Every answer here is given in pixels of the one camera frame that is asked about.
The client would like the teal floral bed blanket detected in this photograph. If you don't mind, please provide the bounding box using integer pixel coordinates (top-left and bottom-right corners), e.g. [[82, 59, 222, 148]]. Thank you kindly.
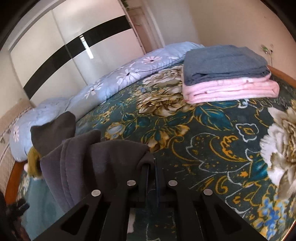
[[18, 62, 296, 241]]

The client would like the mustard yellow knit garment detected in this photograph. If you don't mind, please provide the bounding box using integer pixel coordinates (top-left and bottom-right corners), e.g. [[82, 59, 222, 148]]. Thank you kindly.
[[27, 147, 43, 179]]

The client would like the beige fleece garment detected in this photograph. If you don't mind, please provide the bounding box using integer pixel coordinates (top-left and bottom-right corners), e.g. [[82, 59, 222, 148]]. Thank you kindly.
[[23, 163, 28, 173]]

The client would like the beige quilted headboard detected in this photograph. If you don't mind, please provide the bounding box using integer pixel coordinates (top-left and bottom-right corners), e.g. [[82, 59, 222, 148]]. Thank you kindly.
[[1, 99, 34, 195]]

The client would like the light blue floral quilt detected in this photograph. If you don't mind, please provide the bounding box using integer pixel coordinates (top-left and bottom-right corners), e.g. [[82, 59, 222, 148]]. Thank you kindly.
[[10, 42, 203, 162]]

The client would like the folded pink blanket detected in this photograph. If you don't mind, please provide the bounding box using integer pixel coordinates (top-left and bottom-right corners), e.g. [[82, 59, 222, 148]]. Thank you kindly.
[[182, 73, 280, 104]]

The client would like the folded blue grey blanket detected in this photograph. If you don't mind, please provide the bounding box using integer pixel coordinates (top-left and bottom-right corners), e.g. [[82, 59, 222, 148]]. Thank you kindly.
[[183, 45, 270, 86]]

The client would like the white wardrobe with black stripe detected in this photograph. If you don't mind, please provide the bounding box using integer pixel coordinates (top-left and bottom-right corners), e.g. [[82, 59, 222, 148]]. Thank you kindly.
[[9, 1, 144, 104]]

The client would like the green hanging plant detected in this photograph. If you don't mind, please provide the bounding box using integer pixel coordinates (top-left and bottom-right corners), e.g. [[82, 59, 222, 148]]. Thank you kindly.
[[121, 0, 130, 11]]

